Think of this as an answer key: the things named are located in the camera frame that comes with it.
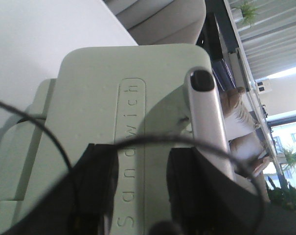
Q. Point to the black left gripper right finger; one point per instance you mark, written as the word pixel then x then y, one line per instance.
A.
pixel 204 201

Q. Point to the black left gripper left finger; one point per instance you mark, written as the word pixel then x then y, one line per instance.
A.
pixel 82 203

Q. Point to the green sandwich maker lid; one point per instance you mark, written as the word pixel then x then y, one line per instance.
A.
pixel 107 94

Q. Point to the seated person in white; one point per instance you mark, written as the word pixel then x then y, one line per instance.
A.
pixel 241 134

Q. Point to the right grey upholstered chair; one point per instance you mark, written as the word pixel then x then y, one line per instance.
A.
pixel 155 22

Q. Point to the potted green plant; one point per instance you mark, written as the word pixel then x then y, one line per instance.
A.
pixel 245 13

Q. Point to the silver lid handle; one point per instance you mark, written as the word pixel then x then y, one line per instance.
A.
pixel 206 116

